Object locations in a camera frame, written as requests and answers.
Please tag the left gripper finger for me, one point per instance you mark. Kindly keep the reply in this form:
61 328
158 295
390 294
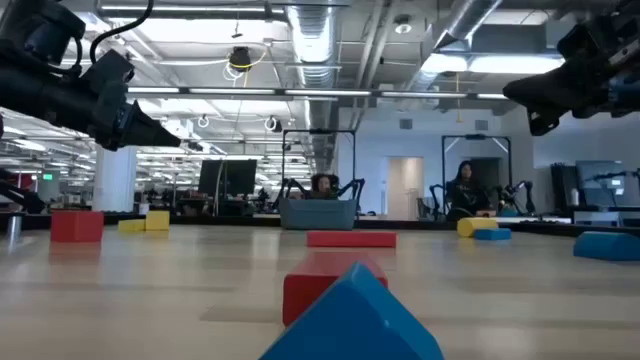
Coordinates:
120 144
147 130

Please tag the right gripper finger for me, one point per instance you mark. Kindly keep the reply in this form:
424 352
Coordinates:
545 90
544 121

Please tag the yellow cube block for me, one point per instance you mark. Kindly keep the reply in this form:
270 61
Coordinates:
157 220

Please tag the red cube block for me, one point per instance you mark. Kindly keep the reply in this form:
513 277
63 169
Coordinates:
76 226

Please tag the long blue block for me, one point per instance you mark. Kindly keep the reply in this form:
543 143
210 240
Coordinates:
494 234

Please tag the yellow cylinder block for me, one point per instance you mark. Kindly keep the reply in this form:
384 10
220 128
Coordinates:
472 226

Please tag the blue rounded block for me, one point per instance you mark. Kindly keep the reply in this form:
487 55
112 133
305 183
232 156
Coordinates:
607 246

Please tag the long red block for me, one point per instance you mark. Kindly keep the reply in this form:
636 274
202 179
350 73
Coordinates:
351 239

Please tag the thick red block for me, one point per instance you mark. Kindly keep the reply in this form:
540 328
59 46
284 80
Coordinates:
312 285

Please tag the blue triangular block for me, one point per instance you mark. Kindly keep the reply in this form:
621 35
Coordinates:
352 325

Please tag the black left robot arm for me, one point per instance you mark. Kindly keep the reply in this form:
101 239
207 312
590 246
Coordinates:
30 95

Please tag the black background robot arm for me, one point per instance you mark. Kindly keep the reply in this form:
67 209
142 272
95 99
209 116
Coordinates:
292 186
436 192
356 187
527 192

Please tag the white pillar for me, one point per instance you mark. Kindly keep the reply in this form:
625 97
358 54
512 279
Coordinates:
115 180

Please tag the bright ceiling light panel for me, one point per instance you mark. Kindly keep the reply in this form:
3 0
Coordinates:
500 64

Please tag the grey monitor with lit screen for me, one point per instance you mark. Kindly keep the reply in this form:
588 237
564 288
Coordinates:
595 172

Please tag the white bottle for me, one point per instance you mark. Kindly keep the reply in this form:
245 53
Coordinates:
574 198

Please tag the black computer monitor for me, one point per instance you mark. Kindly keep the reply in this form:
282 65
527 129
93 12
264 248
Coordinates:
235 177

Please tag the person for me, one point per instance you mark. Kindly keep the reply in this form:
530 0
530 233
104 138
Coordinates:
467 192
323 186

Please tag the pale door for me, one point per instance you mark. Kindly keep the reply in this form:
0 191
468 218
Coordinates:
405 180

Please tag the long ceiling light bar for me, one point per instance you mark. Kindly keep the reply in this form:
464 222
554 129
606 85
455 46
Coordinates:
325 92

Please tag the teal plastic bin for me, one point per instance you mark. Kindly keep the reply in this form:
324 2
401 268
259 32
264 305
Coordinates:
317 215

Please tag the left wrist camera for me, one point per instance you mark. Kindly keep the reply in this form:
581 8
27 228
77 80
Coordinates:
107 67

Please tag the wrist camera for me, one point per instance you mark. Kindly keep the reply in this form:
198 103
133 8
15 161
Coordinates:
592 37
107 67

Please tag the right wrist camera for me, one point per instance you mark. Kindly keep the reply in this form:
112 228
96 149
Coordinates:
592 37

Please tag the black gantry frame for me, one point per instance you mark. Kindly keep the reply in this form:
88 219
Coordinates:
475 136
320 131

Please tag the smooth silver air duct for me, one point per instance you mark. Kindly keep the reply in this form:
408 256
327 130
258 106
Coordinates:
465 20

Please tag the black ceiling camera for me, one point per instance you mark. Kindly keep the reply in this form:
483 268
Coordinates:
240 59

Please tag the black table frame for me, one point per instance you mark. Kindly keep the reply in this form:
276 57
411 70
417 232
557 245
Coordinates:
225 220

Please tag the silver metal post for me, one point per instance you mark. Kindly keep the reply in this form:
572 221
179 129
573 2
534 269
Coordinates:
14 227

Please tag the ribbed silver air duct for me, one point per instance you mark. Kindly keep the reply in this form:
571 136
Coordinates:
315 40

